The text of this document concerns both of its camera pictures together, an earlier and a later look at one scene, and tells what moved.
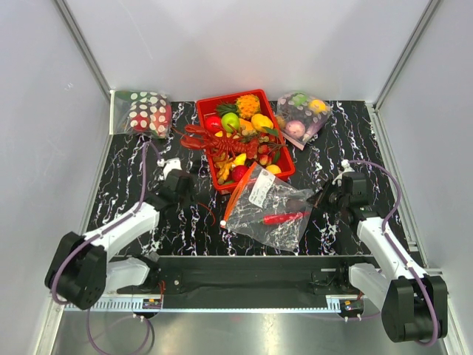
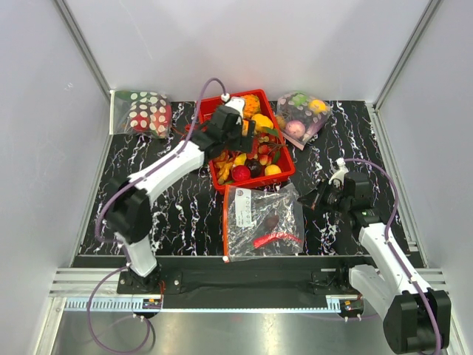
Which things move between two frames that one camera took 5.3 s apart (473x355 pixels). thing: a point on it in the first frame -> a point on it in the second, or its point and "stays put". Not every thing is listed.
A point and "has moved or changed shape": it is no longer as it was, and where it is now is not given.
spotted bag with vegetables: [299, 115] stays put
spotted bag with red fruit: [142, 113] stays put
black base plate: [251, 277] stays put
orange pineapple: [247, 106] stays put
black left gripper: [190, 192] -> [242, 143]
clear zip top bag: [263, 205] has moved or changed shape
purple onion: [295, 129] stays put
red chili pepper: [276, 219] -> [268, 238]
